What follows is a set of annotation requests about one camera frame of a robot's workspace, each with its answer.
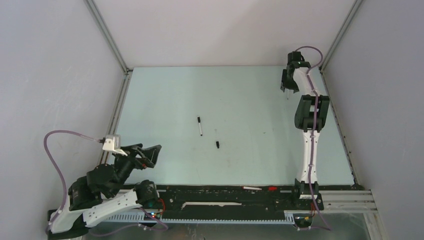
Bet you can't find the white marker pen black tip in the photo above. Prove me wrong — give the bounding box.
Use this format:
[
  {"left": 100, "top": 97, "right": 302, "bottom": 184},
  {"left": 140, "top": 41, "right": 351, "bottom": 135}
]
[{"left": 197, "top": 116, "right": 203, "bottom": 137}]

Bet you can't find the white pen red cap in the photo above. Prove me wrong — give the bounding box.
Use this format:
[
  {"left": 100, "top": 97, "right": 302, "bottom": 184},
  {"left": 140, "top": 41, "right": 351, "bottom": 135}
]
[{"left": 241, "top": 186, "right": 278, "bottom": 191}]

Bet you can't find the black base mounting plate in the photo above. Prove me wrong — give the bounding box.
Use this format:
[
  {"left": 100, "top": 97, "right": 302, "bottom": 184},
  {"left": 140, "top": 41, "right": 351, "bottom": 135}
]
[{"left": 143, "top": 184, "right": 324, "bottom": 222}]

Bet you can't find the aluminium frame rail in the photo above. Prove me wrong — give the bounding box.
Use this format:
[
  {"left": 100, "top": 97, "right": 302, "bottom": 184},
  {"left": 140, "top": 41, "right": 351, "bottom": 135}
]
[
  {"left": 319, "top": 0, "right": 365, "bottom": 186},
  {"left": 84, "top": 0, "right": 133, "bottom": 180}
]

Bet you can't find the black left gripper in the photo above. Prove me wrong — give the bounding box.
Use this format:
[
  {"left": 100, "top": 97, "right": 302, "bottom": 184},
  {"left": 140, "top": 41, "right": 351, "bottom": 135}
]
[{"left": 110, "top": 143, "right": 162, "bottom": 197}]

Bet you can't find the aluminium frame rail right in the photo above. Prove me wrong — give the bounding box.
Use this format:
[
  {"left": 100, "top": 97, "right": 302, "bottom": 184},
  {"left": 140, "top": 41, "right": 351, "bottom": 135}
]
[{"left": 319, "top": 0, "right": 365, "bottom": 186}]

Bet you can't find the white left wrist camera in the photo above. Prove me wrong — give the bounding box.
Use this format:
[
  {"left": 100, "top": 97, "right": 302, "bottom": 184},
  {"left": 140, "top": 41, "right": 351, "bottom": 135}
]
[{"left": 102, "top": 134, "right": 128, "bottom": 156}]

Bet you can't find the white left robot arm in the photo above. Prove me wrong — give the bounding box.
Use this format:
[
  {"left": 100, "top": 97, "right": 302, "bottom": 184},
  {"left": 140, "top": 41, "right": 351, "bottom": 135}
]
[{"left": 47, "top": 143, "right": 162, "bottom": 240}]

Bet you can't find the slotted white cable duct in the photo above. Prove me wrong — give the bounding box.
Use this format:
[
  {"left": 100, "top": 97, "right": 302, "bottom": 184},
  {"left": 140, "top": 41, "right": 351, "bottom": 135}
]
[{"left": 99, "top": 211, "right": 299, "bottom": 225}]

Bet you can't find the aluminium frame rail left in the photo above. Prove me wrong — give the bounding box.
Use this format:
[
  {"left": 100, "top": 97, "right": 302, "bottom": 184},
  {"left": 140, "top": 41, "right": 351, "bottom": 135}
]
[{"left": 84, "top": 0, "right": 133, "bottom": 180}]

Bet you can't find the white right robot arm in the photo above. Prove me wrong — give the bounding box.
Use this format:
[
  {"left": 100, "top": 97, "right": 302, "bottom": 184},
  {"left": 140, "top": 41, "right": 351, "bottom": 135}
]
[{"left": 280, "top": 48, "right": 330, "bottom": 209}]

